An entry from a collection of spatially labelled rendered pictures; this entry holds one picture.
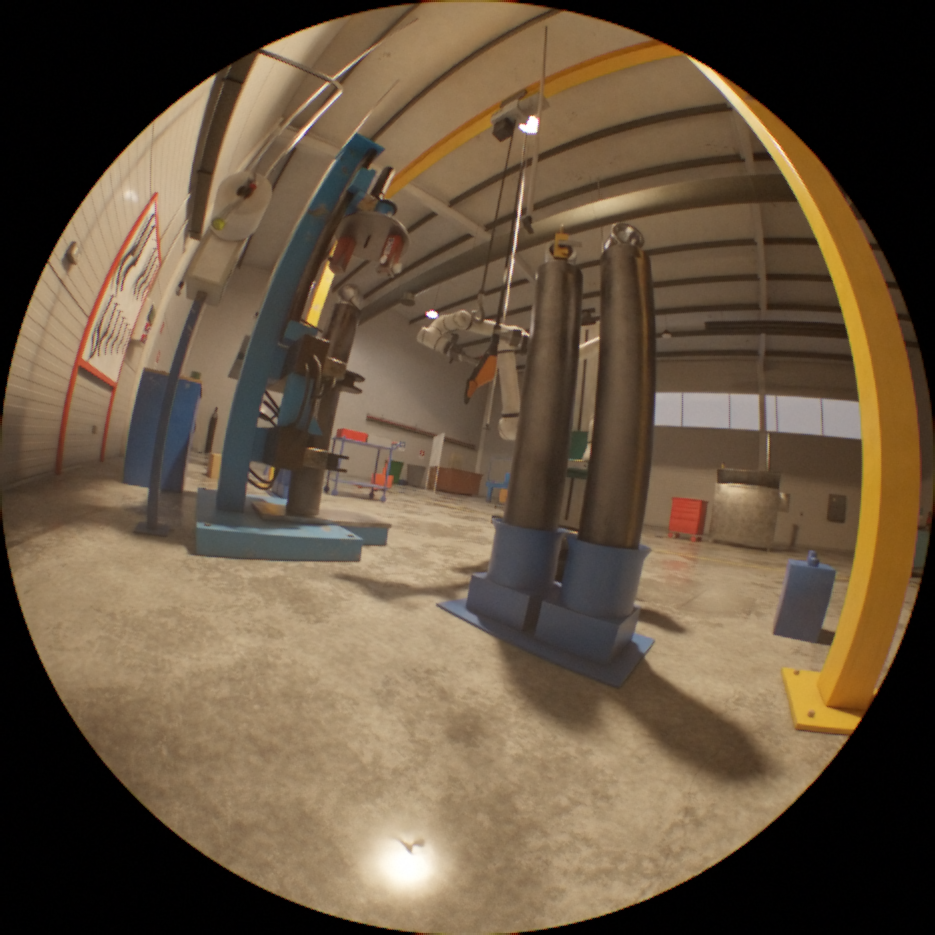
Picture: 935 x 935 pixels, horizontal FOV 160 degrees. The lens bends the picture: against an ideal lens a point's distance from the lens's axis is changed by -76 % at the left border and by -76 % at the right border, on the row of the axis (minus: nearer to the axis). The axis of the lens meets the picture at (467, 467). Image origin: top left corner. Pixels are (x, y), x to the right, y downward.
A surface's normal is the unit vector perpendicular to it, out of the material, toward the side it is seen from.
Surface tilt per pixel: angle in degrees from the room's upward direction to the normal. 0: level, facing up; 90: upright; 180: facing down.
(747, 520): 90
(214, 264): 90
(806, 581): 90
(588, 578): 90
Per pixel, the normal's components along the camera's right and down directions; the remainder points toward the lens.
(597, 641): -0.68, -0.15
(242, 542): 0.71, 0.08
